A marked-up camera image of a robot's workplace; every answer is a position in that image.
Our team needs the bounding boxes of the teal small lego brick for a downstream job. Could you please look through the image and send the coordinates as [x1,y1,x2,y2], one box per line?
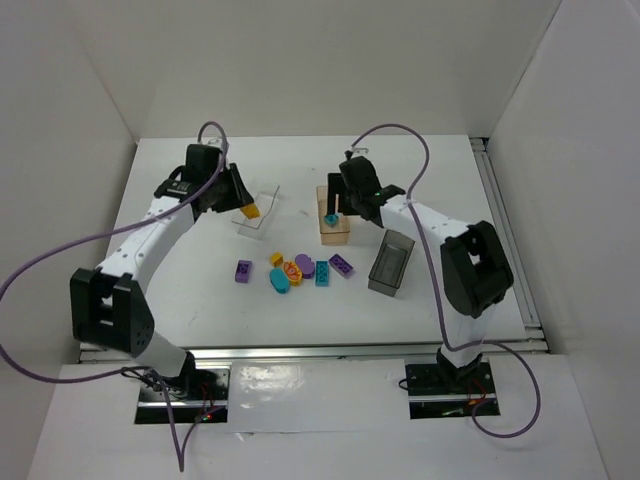
[323,214,340,228]

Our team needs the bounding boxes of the purple small lego brick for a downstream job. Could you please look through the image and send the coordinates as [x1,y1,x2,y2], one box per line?
[234,260,253,284]

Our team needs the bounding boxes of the purple long lego brick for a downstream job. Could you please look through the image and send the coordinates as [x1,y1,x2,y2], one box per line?
[328,254,354,278]

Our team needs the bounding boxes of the teal long lego brick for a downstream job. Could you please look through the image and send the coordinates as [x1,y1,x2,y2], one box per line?
[315,260,330,287]

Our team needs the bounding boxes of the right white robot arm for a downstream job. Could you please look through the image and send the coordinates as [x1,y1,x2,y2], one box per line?
[327,151,514,383]

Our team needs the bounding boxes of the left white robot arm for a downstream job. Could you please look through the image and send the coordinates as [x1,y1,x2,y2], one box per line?
[70,143,260,381]

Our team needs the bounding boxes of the clear plastic container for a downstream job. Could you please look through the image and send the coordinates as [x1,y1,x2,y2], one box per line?
[231,179,280,240]

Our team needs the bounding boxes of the orange translucent container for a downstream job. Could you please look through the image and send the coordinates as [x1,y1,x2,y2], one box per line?
[316,186,350,246]

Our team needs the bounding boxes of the small yellow lego brick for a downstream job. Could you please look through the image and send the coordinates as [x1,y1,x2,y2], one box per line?
[269,252,283,267]

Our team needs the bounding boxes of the purple oval lego piece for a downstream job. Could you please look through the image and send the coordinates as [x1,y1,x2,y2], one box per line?
[294,253,316,279]

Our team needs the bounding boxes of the dark grey translucent container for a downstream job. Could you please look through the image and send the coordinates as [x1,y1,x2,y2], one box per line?
[368,230,415,297]

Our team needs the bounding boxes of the teal oval lego piece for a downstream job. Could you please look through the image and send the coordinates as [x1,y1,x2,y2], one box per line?
[269,268,291,294]

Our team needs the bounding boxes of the yellow oval printed lego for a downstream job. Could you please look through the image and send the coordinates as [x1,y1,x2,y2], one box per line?
[282,261,304,286]

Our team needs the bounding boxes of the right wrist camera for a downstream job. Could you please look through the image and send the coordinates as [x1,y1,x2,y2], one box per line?
[344,146,369,158]

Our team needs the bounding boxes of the aluminium front rail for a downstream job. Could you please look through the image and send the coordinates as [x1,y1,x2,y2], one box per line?
[78,338,549,363]

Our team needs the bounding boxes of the aluminium rail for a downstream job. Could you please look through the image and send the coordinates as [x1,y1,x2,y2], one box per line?
[78,338,549,363]
[469,137,548,350]

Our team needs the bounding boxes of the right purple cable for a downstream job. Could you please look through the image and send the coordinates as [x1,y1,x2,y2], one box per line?
[352,123,544,440]

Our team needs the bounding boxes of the purple cable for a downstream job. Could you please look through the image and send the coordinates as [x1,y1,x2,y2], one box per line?
[352,123,544,440]
[0,120,231,473]

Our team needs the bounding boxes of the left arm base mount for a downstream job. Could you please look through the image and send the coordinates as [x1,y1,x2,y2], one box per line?
[123,366,231,425]

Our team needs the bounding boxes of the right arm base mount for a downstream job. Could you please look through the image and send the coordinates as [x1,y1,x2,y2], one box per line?
[398,362,500,420]

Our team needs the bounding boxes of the aluminium right rail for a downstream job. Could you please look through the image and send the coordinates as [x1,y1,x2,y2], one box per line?
[469,137,548,350]

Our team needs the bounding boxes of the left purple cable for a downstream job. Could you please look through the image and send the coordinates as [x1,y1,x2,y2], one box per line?
[0,120,231,473]

